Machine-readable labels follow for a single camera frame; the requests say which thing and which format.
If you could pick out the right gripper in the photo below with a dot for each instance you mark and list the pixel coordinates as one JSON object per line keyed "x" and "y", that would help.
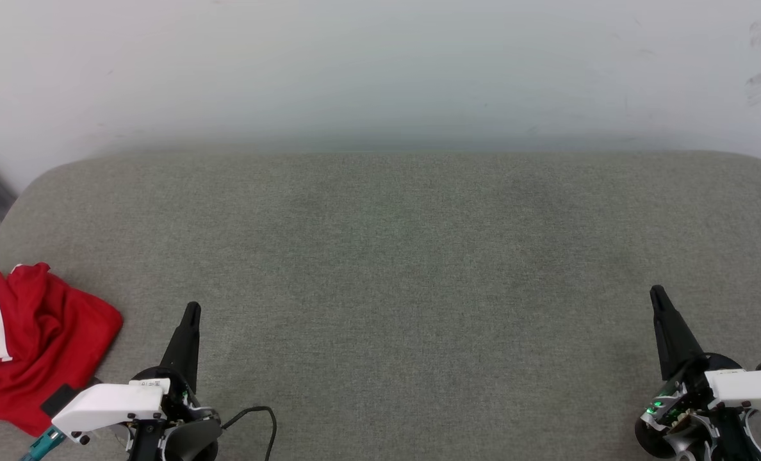
{"x": 681, "y": 422}

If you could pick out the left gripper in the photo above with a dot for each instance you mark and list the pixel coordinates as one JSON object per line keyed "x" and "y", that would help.
{"x": 191, "y": 432}

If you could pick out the red and white basketball jersey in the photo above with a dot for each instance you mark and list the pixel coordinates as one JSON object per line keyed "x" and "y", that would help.
{"x": 54, "y": 333}

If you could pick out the grey fabric sofa cushion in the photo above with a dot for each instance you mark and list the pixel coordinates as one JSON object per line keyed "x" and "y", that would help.
{"x": 393, "y": 256}

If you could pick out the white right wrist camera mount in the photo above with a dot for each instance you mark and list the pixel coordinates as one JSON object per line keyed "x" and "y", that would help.
{"x": 752, "y": 387}

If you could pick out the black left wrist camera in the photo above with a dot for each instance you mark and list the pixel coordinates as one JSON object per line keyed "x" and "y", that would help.
{"x": 60, "y": 400}

